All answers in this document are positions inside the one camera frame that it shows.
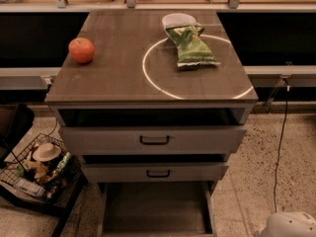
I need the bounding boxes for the red apple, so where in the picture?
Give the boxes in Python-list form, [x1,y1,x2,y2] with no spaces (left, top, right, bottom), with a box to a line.
[68,38,95,63]

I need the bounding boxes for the green bottle in basket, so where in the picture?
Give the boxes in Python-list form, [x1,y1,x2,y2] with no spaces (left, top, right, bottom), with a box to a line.
[56,152,71,173]

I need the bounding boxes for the grey bottom drawer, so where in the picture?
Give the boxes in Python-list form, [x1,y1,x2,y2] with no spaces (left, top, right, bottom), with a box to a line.
[97,182,217,237]

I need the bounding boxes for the green chip bag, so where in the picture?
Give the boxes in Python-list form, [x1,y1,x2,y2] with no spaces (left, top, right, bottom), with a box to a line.
[165,25,219,67]

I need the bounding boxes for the grey middle drawer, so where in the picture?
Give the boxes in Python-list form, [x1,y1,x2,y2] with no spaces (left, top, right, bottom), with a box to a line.
[82,162,228,183]

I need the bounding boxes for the grey top drawer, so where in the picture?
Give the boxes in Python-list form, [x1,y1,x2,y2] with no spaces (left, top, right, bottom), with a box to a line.
[59,125,246,155]

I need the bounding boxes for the black floor cable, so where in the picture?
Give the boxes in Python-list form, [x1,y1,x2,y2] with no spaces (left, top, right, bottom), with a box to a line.
[272,79,290,214]

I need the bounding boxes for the grey drawer cabinet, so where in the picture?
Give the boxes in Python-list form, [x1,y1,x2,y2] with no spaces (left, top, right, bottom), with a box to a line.
[44,9,259,237]

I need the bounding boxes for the grey drawer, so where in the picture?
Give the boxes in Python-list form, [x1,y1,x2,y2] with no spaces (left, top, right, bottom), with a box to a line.
[82,162,228,183]
[59,125,246,155]
[97,182,217,237]

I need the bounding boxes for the white bowl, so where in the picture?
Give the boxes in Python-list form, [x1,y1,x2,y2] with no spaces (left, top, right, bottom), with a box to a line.
[162,13,197,30]

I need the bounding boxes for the white packet in basket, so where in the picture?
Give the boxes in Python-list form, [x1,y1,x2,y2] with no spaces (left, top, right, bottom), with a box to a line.
[13,178,45,198]

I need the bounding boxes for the black wire basket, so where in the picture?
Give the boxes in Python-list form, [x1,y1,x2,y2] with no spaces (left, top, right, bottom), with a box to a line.
[0,134,82,203]

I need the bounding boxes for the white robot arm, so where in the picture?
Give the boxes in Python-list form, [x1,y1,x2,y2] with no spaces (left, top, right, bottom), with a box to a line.
[254,212,316,237]

